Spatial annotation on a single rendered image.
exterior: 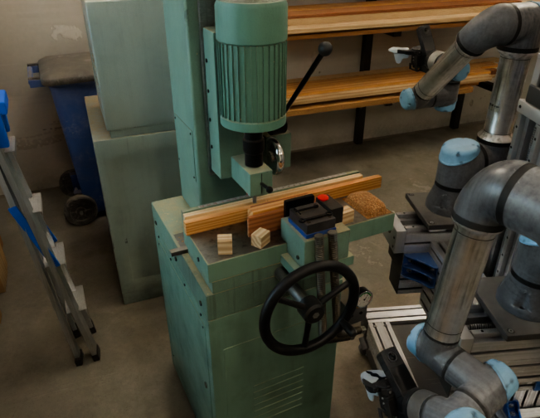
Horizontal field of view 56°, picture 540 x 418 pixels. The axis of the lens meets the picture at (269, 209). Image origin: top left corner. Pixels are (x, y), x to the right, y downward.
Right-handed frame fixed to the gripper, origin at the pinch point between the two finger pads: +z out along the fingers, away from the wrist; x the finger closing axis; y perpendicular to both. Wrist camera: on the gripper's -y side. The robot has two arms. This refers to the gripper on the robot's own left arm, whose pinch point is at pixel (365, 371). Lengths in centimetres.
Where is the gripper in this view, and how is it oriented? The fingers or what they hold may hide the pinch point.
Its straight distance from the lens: 131.2
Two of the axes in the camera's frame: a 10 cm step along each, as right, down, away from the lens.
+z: -3.7, 0.5, 9.3
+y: 2.1, 9.8, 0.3
